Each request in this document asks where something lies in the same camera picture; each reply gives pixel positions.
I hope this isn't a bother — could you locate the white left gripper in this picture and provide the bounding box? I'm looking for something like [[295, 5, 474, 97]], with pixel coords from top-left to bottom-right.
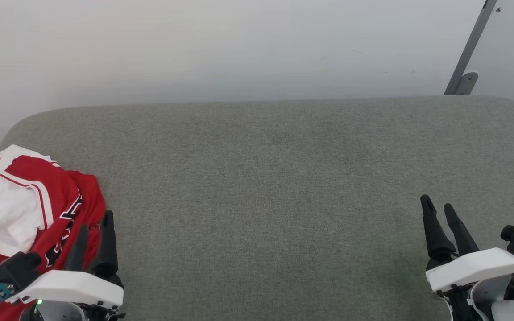
[[5, 210, 124, 321]]

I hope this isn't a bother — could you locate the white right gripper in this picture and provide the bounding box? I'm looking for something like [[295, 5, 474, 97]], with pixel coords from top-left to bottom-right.
[[420, 195, 514, 321]]

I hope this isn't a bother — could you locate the red white Bulls jersey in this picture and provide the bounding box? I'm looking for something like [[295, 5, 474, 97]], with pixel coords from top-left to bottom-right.
[[0, 144, 107, 321]]

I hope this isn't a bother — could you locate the grey metal bracket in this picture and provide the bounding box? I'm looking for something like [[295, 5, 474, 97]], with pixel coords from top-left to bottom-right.
[[444, 0, 498, 95]]

